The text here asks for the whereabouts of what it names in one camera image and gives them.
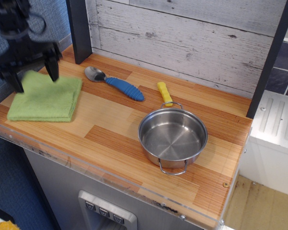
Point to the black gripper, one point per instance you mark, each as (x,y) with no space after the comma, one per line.
(24,53)

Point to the green cloth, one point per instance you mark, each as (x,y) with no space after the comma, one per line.
(44,100)

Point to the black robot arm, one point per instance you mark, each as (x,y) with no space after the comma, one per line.
(13,20)

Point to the clear acrylic table edge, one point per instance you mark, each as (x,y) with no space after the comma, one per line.
(61,177)

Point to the silver panel with buttons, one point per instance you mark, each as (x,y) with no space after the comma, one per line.
(100,214)

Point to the small steel pot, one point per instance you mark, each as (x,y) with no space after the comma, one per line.
(172,138)

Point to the yellow black object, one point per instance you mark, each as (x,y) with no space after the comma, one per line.
(8,225)

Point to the white ridged box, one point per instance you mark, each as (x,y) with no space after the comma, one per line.
(265,159)

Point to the spoon with blue handle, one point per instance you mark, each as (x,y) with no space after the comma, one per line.
(96,75)

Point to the dark left frame post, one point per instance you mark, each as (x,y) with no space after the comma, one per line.
(79,27)

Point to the dark frame post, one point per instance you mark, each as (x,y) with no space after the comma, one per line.
(79,27)
(269,63)

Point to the yellow plastic handle piece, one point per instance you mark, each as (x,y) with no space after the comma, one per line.
(165,94)

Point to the dark right frame post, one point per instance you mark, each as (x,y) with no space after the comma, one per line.
(269,63)

